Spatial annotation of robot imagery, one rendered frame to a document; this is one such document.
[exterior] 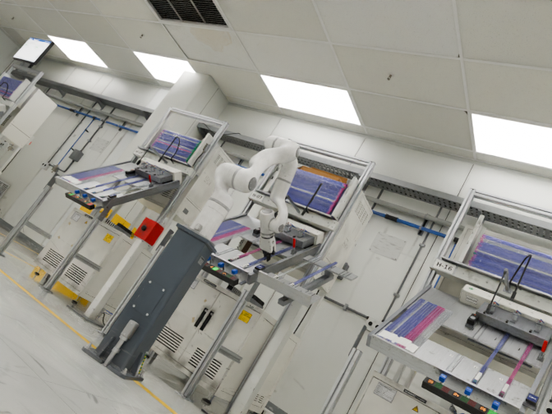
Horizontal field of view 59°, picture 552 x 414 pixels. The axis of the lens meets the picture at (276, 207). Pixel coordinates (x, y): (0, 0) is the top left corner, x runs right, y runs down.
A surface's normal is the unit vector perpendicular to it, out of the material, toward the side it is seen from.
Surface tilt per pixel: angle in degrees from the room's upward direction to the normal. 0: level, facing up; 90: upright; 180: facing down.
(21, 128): 90
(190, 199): 90
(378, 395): 90
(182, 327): 90
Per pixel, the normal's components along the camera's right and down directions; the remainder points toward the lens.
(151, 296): -0.11, -0.37
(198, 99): 0.77, 0.29
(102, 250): -0.39, -0.50
